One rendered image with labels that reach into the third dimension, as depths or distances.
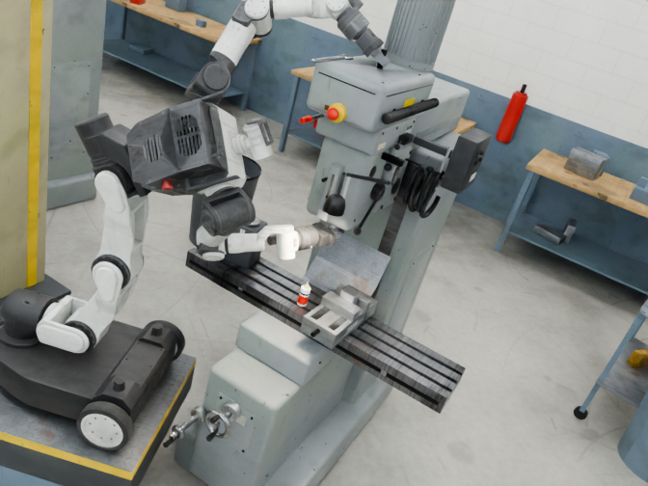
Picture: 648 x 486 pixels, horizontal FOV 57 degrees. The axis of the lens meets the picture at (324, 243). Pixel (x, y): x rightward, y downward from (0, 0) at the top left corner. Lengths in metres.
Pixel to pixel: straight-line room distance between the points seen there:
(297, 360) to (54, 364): 0.93
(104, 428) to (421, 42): 1.79
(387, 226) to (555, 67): 3.86
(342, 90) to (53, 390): 1.50
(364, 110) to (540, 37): 4.43
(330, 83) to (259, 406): 1.19
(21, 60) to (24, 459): 1.79
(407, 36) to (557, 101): 4.10
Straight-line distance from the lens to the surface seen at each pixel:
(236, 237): 2.16
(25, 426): 2.57
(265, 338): 2.38
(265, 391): 2.33
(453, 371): 2.42
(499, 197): 6.50
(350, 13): 2.09
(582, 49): 6.18
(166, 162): 1.85
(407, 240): 2.62
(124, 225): 2.12
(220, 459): 2.62
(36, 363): 2.56
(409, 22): 2.23
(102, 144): 2.06
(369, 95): 1.90
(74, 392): 2.44
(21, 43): 3.23
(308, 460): 2.83
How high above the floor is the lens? 2.28
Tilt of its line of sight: 28 degrees down
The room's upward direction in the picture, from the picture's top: 16 degrees clockwise
